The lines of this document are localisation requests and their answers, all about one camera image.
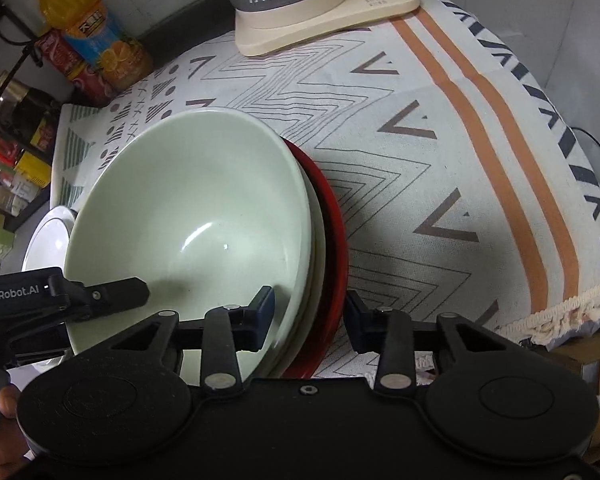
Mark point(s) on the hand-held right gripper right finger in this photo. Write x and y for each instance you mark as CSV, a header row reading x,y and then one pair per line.
x,y
355,322

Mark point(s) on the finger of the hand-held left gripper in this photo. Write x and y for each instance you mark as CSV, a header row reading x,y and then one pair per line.
x,y
115,295

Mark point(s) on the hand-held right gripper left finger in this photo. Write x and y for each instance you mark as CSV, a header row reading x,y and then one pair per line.
x,y
264,320

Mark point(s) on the cream bowl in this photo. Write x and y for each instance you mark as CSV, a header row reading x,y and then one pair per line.
x,y
319,260

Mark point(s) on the red bowl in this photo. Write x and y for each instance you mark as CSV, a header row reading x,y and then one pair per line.
x,y
336,240

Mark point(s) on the pale green bowl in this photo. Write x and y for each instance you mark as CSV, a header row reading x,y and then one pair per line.
x,y
190,210

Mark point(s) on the person's left hand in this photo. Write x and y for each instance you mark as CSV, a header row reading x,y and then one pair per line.
x,y
7,402

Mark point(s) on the yellow packet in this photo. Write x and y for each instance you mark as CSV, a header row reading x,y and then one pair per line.
x,y
34,170

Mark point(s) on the green patterned cloth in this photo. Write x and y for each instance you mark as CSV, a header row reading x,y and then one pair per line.
x,y
75,155

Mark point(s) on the patterned tablecloth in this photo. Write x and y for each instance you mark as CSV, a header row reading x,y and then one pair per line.
x,y
430,160

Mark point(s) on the dark glass jar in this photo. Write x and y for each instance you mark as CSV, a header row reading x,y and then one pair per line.
x,y
25,110

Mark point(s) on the cardboard box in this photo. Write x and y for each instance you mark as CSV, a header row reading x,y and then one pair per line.
x,y
590,375

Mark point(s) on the red soda can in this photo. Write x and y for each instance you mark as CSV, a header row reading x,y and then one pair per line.
x,y
65,57

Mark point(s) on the orange juice bottle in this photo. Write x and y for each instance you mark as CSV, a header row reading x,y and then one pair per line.
x,y
95,35

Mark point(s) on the cream kettle base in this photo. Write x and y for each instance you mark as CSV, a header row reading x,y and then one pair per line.
x,y
330,15

